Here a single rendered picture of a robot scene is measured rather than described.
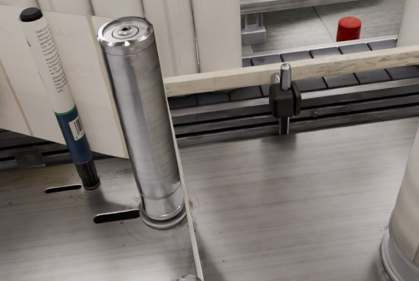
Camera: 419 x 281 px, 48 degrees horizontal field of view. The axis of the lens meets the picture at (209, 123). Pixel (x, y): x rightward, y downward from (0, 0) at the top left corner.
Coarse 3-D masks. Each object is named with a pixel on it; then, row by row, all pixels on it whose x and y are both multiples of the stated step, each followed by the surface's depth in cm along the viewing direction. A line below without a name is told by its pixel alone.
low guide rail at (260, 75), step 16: (400, 48) 54; (416, 48) 54; (272, 64) 53; (304, 64) 53; (320, 64) 53; (336, 64) 53; (352, 64) 54; (368, 64) 54; (384, 64) 54; (400, 64) 54; (416, 64) 55; (176, 80) 53; (192, 80) 53; (208, 80) 53; (224, 80) 53; (240, 80) 53; (256, 80) 54
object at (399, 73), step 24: (336, 48) 61; (360, 48) 61; (384, 48) 60; (360, 72) 57; (384, 72) 57; (408, 72) 56; (192, 96) 56; (216, 96) 56; (240, 96) 55; (264, 96) 55
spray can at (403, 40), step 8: (408, 0) 54; (416, 0) 53; (408, 8) 54; (416, 8) 53; (408, 16) 54; (416, 16) 53; (400, 24) 57; (408, 24) 55; (416, 24) 54; (400, 32) 57; (408, 32) 55; (416, 32) 54; (400, 40) 57; (408, 40) 56; (416, 40) 55
